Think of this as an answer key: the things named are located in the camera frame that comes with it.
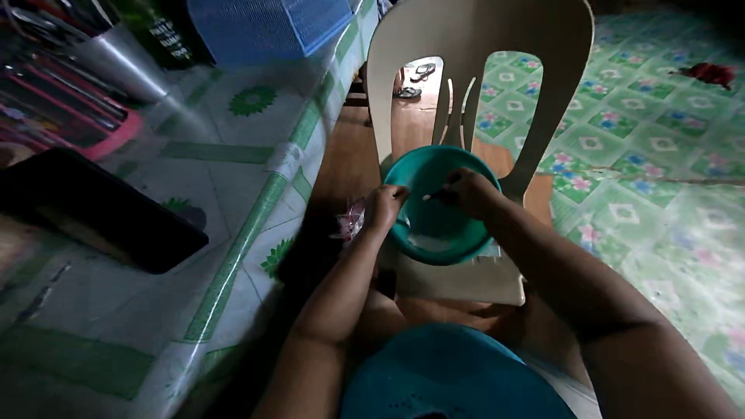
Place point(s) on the person's right hand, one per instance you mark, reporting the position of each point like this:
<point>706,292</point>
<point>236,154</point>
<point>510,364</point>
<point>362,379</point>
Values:
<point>472,189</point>

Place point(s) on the person's left hand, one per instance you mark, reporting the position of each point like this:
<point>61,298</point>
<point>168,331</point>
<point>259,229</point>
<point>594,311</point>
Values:
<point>381,206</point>

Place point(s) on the person's right fingers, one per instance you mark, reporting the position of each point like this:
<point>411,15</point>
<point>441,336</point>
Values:
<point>454,185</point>

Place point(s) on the person's left fingers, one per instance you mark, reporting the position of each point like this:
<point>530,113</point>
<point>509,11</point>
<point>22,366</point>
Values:
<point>399,192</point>

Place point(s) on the teal plastic bowl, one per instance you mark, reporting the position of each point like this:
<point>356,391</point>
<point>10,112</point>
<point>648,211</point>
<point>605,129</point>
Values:
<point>448,227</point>

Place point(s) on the person's left forearm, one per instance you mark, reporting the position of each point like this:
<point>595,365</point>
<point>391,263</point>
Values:
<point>349,279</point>

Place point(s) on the person's right forearm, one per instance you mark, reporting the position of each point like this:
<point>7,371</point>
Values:
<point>588,291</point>

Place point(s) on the pink clear plastic packet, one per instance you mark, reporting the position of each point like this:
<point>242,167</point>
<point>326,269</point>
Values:
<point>352,220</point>

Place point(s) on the dark slipper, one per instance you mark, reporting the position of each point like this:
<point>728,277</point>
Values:
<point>422,72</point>
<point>409,93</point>

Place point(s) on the person's legs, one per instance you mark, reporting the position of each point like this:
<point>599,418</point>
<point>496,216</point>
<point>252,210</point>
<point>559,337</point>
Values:
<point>381,317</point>

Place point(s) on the beige plastic chair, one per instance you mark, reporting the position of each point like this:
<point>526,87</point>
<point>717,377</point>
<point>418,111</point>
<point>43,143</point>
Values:
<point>494,23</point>

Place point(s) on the person's body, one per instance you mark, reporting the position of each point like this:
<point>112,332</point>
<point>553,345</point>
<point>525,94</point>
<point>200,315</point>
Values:
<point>454,366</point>

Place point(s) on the green white patterned table cover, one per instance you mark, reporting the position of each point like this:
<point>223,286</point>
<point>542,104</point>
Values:
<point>203,192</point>

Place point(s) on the blue woven box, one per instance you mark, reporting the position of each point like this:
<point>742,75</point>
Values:
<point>250,29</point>

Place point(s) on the red cloth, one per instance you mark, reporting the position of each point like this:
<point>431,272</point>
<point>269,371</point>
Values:
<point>711,74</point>

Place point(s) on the pink plastic basket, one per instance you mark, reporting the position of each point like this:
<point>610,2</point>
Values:
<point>119,137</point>

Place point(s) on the green bottle with white print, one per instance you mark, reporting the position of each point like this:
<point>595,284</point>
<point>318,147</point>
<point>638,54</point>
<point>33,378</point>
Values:
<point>157,35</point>

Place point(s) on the black rectangular phone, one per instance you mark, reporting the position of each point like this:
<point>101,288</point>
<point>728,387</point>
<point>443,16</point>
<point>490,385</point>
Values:
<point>110,215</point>

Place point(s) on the silver metal cup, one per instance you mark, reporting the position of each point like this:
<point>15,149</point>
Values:
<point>125,64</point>

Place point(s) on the bundle of kitchen utensils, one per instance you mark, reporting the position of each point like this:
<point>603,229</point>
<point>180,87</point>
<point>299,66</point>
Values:
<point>52,23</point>

